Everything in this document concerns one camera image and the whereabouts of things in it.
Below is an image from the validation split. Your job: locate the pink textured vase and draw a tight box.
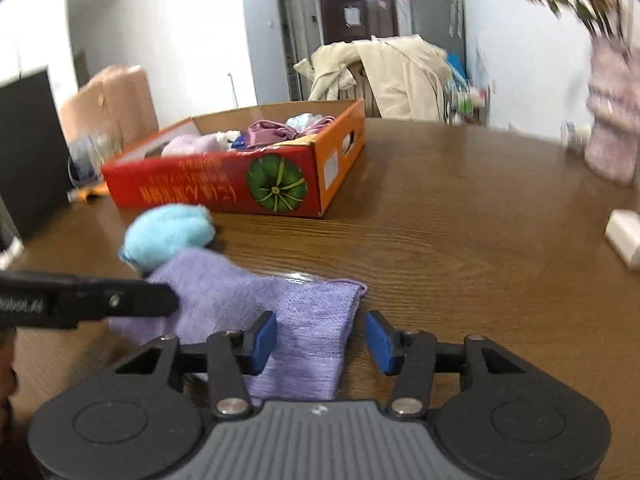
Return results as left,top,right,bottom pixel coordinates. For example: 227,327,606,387
585,37,639,185

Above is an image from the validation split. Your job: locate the white small box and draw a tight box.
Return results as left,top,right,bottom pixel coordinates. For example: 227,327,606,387
605,209,640,270

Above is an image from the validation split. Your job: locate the purple microfiber cloth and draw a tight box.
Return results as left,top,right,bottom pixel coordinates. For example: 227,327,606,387
108,248,369,403

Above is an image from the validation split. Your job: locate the brown wooden chair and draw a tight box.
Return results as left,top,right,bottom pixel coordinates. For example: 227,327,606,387
343,62,381,118

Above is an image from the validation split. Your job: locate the light blue fluffy ball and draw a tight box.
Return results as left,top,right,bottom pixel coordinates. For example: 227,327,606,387
118,204,216,275

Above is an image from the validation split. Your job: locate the small white cream jar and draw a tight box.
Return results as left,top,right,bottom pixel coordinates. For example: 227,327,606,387
561,122,591,156

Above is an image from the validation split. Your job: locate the orange red cardboard box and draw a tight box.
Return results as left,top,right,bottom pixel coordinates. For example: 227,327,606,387
102,100,366,218

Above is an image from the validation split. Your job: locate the orange cloth strip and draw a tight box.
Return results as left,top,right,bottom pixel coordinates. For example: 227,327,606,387
73,182,110,203

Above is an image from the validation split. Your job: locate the black monitor panel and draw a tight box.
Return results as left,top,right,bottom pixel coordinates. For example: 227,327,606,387
0,70,72,240

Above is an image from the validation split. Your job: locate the beige coat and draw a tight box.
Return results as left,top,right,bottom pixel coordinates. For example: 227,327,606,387
294,35,452,122

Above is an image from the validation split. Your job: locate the pink suitcase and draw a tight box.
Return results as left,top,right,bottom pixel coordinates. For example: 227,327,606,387
58,65,160,148

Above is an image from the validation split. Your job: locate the dark brown entrance door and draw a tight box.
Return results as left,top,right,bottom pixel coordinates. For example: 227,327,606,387
319,0,398,44

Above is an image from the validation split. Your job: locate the grey refrigerator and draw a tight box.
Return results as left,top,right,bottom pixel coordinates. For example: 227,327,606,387
409,0,466,68

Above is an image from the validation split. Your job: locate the pink satin scrunchie bow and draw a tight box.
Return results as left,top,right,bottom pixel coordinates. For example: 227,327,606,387
244,113,335,150

